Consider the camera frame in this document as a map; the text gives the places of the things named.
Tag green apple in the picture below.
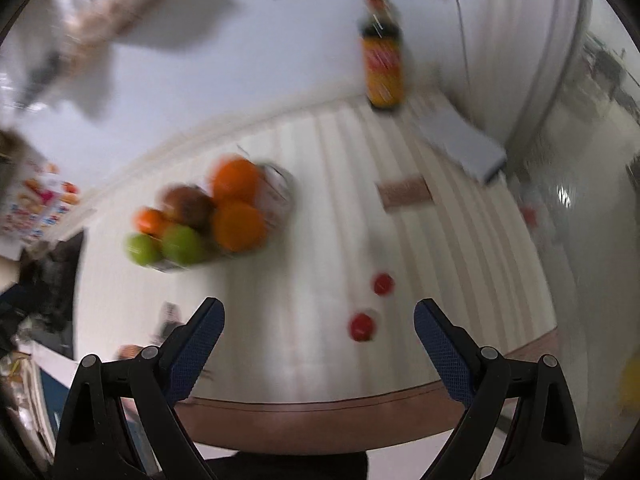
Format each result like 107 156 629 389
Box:
125 232 163 267
161 224 206 266

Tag brown square card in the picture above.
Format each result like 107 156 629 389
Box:
376 174 433 212

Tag plastic bag with dark contents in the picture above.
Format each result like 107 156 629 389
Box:
0 10 117 122

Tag folded white cloth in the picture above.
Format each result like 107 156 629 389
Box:
412 92 507 184

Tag large orange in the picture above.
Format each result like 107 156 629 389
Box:
210 199 268 253

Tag black gas stove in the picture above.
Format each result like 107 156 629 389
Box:
15 230 87 357

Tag colourful wall sticker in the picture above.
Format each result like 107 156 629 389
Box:
0 157 83 256

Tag brown-red apple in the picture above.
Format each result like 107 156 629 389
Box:
160 185 217 233

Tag person's dark trousers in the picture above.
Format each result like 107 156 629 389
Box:
200 452 368 480

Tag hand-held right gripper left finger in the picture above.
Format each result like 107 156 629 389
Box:
52 297 226 480

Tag frosted glass sliding door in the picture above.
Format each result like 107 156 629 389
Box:
510 0 640 463

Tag oval patterned ceramic plate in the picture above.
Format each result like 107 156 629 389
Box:
150 160 297 273

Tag dark sauce bottle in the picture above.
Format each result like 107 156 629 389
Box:
357 0 407 113

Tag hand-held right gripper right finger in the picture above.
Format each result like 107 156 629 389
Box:
414 298 586 480

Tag small red fruit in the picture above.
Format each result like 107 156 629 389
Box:
348 312 376 343
371 272 396 297

